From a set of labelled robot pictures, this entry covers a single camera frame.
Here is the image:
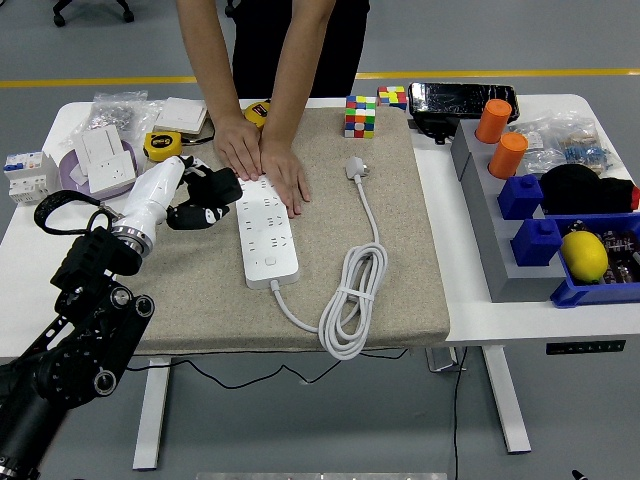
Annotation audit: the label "person's right hand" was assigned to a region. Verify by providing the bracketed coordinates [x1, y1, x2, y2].
[213, 117, 265, 182]

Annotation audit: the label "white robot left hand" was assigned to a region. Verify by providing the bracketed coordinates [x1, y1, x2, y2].
[118, 154, 232, 247]

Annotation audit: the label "person's left hand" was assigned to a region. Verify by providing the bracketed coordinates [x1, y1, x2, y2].
[259, 135, 311, 218]

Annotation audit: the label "black plug adapter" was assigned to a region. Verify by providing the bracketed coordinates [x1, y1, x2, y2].
[188, 167, 245, 205]

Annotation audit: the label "white power strip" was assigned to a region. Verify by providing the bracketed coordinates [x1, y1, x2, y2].
[234, 174, 301, 290]

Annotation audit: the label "yellow and black tape measure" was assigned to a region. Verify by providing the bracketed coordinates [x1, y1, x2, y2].
[243, 99, 271, 130]

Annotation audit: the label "clear bag of screws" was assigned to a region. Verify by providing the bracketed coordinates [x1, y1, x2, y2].
[89, 89, 166, 146]

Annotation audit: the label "purple bowl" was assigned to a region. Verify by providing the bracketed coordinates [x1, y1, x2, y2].
[58, 139, 144, 199]

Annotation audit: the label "large Rubik's cube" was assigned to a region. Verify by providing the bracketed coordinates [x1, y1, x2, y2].
[343, 94, 378, 140]

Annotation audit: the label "white table leg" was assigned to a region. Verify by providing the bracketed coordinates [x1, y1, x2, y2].
[132, 357, 174, 472]
[482, 345, 532, 455]

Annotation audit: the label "beige fabric mat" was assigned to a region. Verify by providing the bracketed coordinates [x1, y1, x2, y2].
[115, 106, 451, 357]

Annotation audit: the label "person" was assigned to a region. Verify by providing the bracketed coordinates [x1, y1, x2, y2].
[232, 0, 372, 100]

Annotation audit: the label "white circuit breaker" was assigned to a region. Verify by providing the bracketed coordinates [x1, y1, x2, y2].
[3, 151, 60, 206]

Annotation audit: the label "black table control panel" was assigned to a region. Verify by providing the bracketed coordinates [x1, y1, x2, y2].
[545, 339, 627, 356]

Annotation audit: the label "small Rubik's cube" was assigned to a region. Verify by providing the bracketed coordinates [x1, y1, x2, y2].
[376, 85, 409, 112]

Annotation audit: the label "blue plastic bin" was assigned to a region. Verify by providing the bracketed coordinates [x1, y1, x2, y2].
[549, 212, 640, 309]

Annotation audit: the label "black glossy case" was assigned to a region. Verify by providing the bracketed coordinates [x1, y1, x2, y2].
[407, 81, 520, 124]

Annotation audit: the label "orange cylinder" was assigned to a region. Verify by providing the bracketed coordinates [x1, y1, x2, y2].
[474, 98, 514, 145]
[488, 131, 530, 180]

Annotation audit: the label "yellow lemon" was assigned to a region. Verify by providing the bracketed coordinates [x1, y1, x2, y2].
[559, 230, 610, 284]

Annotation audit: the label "dark electronic components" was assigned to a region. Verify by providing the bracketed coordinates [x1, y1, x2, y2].
[602, 228, 640, 286]

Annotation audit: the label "grey stepped block holder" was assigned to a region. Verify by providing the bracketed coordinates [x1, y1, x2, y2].
[449, 119, 571, 305]

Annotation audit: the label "blue block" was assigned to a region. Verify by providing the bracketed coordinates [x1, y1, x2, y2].
[509, 218, 565, 269]
[497, 173, 545, 221]

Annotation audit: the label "clear bag of small parts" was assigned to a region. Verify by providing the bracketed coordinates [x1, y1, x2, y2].
[509, 122, 566, 176]

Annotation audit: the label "black cloth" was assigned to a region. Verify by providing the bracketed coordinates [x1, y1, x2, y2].
[538, 163, 639, 216]

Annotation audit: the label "clear bag of resistors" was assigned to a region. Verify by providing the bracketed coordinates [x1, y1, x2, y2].
[549, 110, 624, 179]

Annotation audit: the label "white wall socket plate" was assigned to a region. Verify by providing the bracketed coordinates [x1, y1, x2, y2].
[87, 152, 139, 196]

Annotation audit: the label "flat white switch panel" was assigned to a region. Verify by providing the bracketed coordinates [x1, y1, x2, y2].
[153, 96, 209, 136]

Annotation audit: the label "white switch panel box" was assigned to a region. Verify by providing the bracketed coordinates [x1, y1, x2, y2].
[72, 123, 126, 176]

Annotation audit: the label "white power cord with plug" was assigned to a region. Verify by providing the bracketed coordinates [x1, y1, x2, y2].
[269, 156, 389, 361]

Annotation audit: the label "black hanging cable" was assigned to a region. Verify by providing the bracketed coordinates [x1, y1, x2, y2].
[452, 347, 470, 480]

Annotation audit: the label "grey bracket under table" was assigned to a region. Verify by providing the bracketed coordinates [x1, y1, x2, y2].
[424, 347, 469, 374]

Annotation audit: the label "thin black plug cord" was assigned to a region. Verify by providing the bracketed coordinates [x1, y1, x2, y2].
[124, 348, 412, 391]

